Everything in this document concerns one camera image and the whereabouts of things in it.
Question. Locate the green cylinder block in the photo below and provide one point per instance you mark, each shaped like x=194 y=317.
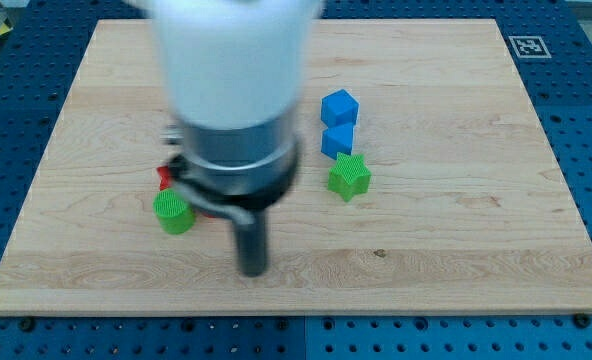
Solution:
x=174 y=214

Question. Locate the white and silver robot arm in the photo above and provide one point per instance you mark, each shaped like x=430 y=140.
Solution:
x=233 y=74

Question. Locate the green star block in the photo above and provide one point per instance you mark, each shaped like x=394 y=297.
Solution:
x=349 y=176

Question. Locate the blue triangular block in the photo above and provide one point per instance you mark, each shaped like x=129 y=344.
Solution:
x=337 y=139

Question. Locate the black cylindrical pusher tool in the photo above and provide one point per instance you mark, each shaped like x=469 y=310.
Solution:
x=250 y=233

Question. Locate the blue cube block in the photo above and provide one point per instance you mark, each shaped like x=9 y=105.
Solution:
x=339 y=108

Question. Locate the red block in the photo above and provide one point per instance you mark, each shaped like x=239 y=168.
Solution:
x=165 y=183

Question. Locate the white fiducial marker tag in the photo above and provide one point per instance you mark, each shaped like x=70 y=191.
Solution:
x=529 y=47

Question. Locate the black bolt front left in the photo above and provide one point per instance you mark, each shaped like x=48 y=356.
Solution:
x=27 y=324

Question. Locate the black bolt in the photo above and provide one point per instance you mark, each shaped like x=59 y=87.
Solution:
x=581 y=320
x=27 y=324

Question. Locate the black bolt front right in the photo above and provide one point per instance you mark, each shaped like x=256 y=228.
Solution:
x=581 y=320

